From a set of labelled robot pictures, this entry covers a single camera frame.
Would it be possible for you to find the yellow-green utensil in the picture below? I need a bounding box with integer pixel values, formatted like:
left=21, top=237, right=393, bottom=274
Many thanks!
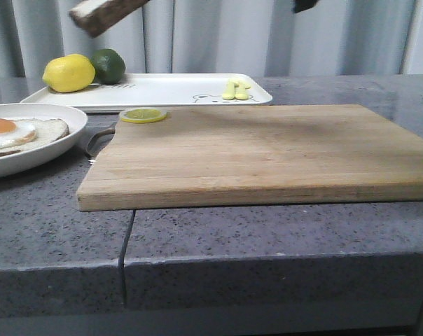
left=221, top=78, right=239, bottom=100
left=234, top=80, right=251, bottom=100

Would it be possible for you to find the white rectangular tray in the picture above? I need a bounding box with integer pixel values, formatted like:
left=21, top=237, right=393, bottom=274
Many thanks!
left=22, top=73, right=272, bottom=113

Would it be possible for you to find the metal cutting board handle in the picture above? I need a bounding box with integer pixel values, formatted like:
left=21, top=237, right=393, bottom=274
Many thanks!
left=84, top=122, right=117, bottom=162

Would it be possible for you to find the white round plate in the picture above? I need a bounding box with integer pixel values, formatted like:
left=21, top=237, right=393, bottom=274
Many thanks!
left=0, top=103, right=88, bottom=178

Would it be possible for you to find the yellow lemon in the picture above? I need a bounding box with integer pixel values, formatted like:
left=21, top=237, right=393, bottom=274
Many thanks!
left=42, top=54, right=95, bottom=93

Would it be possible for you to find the wooden cutting board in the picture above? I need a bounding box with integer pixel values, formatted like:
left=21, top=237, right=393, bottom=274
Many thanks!
left=77, top=105, right=423, bottom=211

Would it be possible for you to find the green lime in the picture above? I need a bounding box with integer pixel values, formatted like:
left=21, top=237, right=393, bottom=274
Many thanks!
left=90, top=48, right=126, bottom=85

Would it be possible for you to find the fried egg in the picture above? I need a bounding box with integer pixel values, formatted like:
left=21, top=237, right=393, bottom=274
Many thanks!
left=0, top=118, right=36, bottom=149

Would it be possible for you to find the grey curtain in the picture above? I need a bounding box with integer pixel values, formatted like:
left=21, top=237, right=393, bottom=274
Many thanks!
left=0, top=1, right=423, bottom=78

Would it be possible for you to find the white bread slice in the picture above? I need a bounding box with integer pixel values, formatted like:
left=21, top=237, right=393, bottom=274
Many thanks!
left=69, top=0, right=148, bottom=38

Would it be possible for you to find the left yellow-green utensil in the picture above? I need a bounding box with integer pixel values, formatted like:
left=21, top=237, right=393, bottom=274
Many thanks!
left=221, top=78, right=239, bottom=100

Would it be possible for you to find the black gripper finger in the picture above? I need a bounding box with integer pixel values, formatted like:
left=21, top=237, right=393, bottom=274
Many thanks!
left=293, top=0, right=319, bottom=13

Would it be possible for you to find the lemon slice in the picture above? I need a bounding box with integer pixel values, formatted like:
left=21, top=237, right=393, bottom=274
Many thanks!
left=119, top=107, right=167, bottom=124

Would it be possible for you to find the right yellow-green utensil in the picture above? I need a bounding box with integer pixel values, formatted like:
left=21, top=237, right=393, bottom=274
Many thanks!
left=234, top=80, right=251, bottom=100

